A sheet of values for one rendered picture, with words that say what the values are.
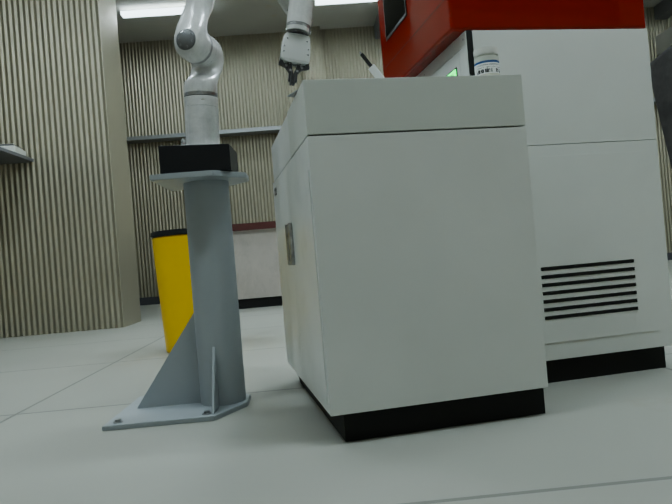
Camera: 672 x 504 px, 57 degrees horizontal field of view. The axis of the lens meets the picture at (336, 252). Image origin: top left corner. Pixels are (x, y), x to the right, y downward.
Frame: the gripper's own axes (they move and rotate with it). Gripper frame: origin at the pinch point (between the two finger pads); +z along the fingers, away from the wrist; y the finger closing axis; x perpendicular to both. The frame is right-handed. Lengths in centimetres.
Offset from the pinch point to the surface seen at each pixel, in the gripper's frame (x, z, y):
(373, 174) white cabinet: 50, 38, -20
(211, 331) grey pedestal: -10, 89, 17
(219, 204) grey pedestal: -11, 45, 20
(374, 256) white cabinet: 49, 60, -23
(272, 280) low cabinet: -496, 72, -46
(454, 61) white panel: 4, -14, -56
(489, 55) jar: 46, -1, -51
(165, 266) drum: -171, 69, 48
